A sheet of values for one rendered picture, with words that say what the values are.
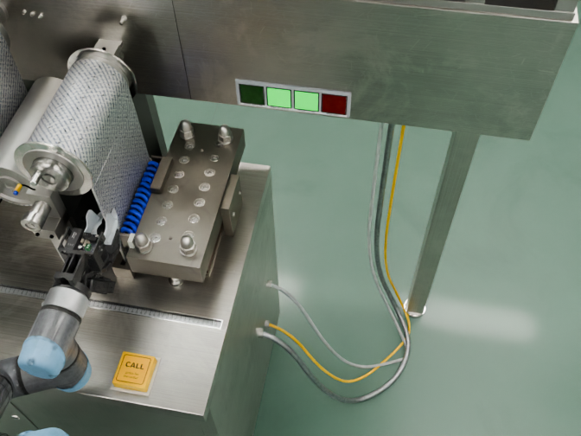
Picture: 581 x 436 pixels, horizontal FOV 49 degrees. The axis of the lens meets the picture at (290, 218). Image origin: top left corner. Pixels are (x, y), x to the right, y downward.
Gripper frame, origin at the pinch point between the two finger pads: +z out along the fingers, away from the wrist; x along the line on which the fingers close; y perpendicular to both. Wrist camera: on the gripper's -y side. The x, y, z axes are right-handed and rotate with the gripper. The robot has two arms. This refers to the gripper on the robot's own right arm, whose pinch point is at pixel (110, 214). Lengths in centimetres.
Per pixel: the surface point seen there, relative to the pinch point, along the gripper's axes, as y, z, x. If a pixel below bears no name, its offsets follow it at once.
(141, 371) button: -16.6, -25.4, -11.6
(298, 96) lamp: 10.6, 30.0, -34.3
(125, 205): -4.4, 6.0, -0.2
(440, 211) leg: -44, 47, -73
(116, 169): 6.3, 7.3, -0.3
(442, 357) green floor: -109, 32, -85
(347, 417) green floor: -109, 5, -55
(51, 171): 18.3, -4.5, 4.8
